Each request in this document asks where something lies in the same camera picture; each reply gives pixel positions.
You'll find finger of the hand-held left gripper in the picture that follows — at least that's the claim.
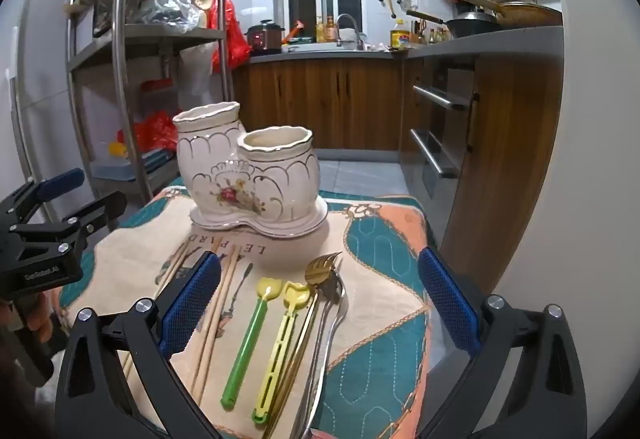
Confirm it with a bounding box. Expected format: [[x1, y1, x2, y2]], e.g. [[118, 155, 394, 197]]
[[9, 191, 128, 265], [0, 168, 86, 220]]

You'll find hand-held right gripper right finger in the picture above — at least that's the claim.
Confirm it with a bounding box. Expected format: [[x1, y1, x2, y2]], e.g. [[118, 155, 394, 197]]
[[417, 246, 588, 439]]

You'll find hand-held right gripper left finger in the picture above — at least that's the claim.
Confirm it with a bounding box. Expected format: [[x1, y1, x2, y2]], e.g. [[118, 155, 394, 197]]
[[54, 251, 223, 439]]

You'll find green-handled yellow spoon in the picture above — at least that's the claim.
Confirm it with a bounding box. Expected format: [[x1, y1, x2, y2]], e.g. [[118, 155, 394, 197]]
[[221, 276, 279, 412]]

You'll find yellow plastic spoon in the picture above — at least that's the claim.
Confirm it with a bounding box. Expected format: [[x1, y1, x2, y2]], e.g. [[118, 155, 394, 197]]
[[251, 281, 312, 425]]

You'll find silver metal spoon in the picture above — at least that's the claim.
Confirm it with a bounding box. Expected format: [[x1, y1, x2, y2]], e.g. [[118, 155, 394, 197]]
[[292, 269, 349, 439]]

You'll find gold metal fork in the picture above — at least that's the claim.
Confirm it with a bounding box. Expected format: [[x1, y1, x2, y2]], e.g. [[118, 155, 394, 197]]
[[262, 251, 344, 439]]

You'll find floral ceramic utensil holder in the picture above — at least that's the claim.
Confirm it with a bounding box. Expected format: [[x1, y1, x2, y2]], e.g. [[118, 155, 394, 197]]
[[172, 101, 329, 238]]

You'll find person's left hand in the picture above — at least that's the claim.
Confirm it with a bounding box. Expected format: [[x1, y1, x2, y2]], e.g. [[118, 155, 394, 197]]
[[0, 291, 65, 360]]

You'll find stack of blue containers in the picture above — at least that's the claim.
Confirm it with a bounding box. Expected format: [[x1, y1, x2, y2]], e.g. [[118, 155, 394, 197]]
[[92, 150, 177, 182]]

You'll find printed quilted table cloth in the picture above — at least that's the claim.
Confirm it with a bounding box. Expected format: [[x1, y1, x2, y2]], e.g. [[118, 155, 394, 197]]
[[57, 184, 437, 439]]

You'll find crumpled red plastic bag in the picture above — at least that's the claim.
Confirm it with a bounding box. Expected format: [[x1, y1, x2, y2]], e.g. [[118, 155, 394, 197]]
[[117, 110, 179, 154]]

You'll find metal shelf rack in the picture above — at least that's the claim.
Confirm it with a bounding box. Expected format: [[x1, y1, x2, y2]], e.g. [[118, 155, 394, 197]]
[[65, 0, 236, 207]]

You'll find white plastic bag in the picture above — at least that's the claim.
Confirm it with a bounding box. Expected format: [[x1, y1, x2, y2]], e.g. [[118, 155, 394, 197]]
[[177, 43, 217, 106]]

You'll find clear plastic bag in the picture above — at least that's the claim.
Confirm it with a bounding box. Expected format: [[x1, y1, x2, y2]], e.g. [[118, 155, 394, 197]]
[[139, 0, 202, 34]]

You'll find hanging red plastic bag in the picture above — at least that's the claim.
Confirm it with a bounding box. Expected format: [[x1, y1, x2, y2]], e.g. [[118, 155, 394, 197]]
[[210, 0, 252, 70]]

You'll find wooden base cabinet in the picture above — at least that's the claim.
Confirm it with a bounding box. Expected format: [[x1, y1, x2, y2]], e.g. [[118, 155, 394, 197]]
[[231, 56, 407, 153]]

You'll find dark rice cooker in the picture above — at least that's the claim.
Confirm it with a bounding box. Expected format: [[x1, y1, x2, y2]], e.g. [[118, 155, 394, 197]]
[[246, 20, 287, 56]]

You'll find grey kitchen countertop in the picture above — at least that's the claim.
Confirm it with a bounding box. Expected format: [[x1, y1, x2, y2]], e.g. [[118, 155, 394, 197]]
[[248, 25, 566, 66]]

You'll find yellow oil bottle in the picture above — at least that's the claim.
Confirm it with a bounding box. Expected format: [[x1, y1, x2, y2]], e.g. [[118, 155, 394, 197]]
[[389, 18, 412, 52]]

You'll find black wok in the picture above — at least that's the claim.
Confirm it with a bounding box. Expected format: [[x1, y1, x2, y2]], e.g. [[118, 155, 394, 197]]
[[405, 10, 502, 40]]

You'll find chrome faucet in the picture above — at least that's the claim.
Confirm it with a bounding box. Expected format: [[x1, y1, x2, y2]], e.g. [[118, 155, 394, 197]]
[[335, 13, 362, 47]]

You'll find brown frying pan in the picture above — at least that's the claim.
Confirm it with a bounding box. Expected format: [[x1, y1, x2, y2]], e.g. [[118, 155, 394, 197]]
[[449, 0, 565, 28]]

